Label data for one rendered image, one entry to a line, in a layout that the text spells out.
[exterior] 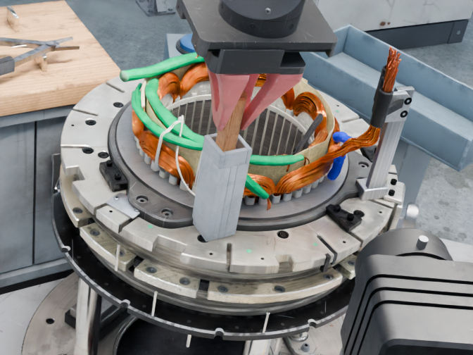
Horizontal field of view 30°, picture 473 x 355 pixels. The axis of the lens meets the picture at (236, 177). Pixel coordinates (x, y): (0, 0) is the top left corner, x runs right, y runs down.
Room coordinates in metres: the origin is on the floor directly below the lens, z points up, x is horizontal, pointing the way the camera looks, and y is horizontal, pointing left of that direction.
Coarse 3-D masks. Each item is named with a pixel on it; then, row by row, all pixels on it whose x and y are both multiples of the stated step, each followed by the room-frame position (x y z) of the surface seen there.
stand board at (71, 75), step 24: (0, 24) 0.89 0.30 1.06; (24, 24) 0.90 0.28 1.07; (48, 24) 0.91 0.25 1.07; (72, 24) 0.92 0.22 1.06; (0, 48) 0.84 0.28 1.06; (24, 48) 0.85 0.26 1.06; (96, 48) 0.88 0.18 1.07; (24, 72) 0.80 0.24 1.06; (48, 72) 0.81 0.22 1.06; (72, 72) 0.82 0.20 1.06; (96, 72) 0.83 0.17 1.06; (0, 96) 0.75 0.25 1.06; (24, 96) 0.76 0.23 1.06; (48, 96) 0.77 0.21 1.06; (72, 96) 0.79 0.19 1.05
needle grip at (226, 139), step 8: (240, 96) 0.56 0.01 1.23; (240, 104) 0.56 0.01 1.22; (232, 112) 0.56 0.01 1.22; (240, 112) 0.56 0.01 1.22; (232, 120) 0.56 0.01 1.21; (240, 120) 0.56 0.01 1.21; (224, 128) 0.56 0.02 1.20; (232, 128) 0.56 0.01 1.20; (224, 136) 0.56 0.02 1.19; (232, 136) 0.56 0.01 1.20; (224, 144) 0.56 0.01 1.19; (232, 144) 0.56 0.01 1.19
